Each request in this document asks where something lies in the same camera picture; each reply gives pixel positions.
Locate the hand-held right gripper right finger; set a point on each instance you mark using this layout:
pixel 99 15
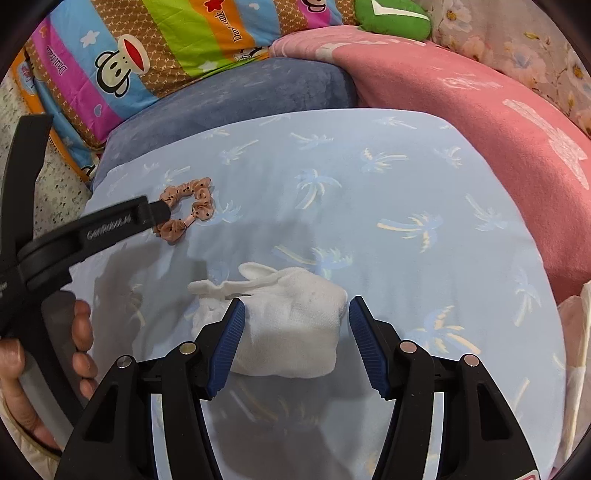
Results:
pixel 364 341

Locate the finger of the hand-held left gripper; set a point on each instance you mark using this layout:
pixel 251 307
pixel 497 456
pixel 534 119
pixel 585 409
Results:
pixel 157 212

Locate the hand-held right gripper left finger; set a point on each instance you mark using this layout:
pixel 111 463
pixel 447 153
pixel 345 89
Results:
pixel 228 341

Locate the peach dotted scrunchie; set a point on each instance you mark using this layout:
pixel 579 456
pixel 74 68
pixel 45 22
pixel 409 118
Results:
pixel 173 230

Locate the white sock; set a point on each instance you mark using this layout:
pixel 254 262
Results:
pixel 286 323

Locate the person's left hand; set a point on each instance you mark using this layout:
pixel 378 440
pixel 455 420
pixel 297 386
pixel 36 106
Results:
pixel 11 383

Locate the speckled grey bed sheet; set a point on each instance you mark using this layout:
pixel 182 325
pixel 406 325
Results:
pixel 64 194

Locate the light blue palm print sheet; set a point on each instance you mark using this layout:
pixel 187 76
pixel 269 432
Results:
pixel 369 207

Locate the blue-grey plush pillow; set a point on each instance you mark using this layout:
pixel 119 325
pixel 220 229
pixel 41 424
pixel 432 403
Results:
pixel 231 92

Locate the colourful monkey cartoon pillow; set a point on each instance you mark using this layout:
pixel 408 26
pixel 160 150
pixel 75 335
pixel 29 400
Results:
pixel 175 46

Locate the pink blanket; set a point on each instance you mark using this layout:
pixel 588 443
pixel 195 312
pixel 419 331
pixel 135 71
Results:
pixel 438 92

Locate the green cushion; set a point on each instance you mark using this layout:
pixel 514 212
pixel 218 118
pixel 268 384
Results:
pixel 401 25

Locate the pale floral cloth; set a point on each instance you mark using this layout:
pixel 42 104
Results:
pixel 508 46

